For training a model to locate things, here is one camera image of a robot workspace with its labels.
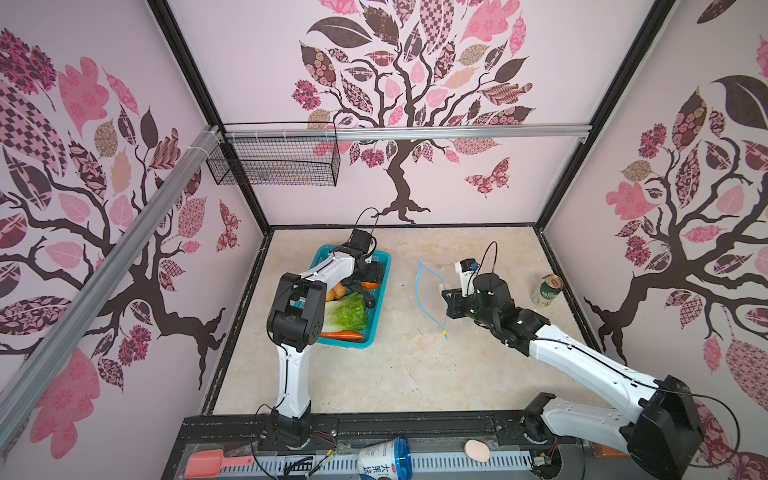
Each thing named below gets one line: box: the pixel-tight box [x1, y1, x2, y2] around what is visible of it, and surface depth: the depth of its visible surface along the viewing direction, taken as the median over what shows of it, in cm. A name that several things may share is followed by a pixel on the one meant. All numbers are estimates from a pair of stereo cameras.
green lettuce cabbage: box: [322, 292, 367, 333], surface depth 87 cm
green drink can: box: [531, 274, 563, 307], surface depth 93 cm
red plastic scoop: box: [185, 450, 254, 479], surface depth 70 cm
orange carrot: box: [320, 331, 365, 340], surface depth 88 cm
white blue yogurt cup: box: [358, 436, 413, 480], surface depth 66 cm
